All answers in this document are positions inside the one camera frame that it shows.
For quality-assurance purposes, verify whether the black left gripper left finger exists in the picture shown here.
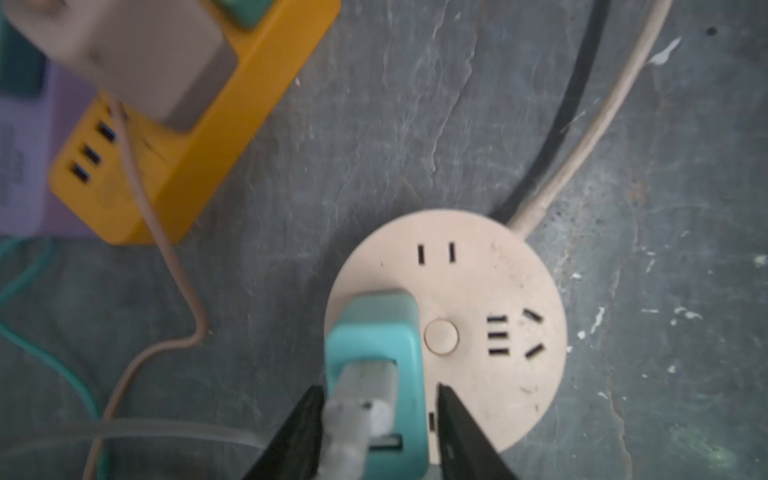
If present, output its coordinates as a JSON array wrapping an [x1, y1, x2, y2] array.
[[243, 385, 325, 480]]

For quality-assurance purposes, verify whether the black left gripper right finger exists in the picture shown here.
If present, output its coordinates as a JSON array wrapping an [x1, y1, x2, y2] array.
[[436, 384, 518, 480]]

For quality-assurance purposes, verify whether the white thin charging cable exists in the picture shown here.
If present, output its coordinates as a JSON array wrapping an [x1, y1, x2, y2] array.
[[0, 359, 402, 480]]

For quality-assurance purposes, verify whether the round pink power socket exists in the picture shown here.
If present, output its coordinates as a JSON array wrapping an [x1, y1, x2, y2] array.
[[325, 209, 567, 451]]

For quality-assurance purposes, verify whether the teal charger adapter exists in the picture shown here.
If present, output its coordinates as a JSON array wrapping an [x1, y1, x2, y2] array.
[[1, 20, 45, 98], [317, 291, 429, 479]]

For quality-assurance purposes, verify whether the teal multi-head charging cable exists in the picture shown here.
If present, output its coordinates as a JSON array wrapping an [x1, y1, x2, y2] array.
[[0, 236, 112, 480]]

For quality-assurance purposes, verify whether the brown thin cable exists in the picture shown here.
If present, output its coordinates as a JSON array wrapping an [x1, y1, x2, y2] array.
[[80, 101, 210, 480]]

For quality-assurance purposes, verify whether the orange power strip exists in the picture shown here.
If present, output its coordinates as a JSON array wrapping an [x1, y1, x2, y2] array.
[[49, 0, 341, 245]]

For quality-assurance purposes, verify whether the pink charger adapter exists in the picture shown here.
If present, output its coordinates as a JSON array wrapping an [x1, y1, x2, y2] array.
[[1, 1, 238, 131]]

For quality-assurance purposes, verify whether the purple power strip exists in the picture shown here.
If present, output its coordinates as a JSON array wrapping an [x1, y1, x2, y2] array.
[[1, 62, 96, 239]]

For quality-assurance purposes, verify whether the light green charger adapter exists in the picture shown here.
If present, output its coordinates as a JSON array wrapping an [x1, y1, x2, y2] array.
[[215, 0, 273, 30]]

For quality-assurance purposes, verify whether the pink power cable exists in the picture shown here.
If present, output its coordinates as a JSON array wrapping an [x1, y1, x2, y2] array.
[[508, 0, 674, 238]]

